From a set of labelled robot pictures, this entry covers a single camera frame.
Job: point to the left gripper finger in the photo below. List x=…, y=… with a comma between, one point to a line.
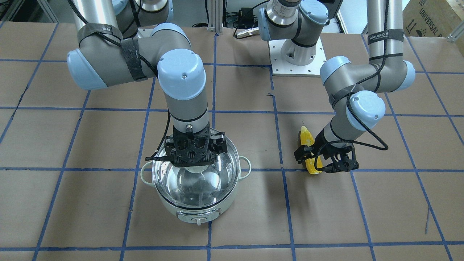
x=303, y=153
x=332, y=168

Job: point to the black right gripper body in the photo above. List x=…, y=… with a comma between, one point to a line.
x=169, y=144

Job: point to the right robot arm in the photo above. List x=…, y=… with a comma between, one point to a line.
x=104, y=58

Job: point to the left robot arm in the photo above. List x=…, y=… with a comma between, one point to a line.
x=352, y=89

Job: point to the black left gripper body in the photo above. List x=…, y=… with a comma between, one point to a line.
x=323, y=144

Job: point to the pale green cooking pot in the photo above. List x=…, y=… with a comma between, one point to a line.
x=203, y=215

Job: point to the glass pot lid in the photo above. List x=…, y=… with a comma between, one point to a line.
x=198, y=187

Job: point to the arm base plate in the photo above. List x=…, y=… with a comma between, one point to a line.
x=288, y=59

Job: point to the cardboard box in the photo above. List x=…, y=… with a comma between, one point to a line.
x=432, y=18

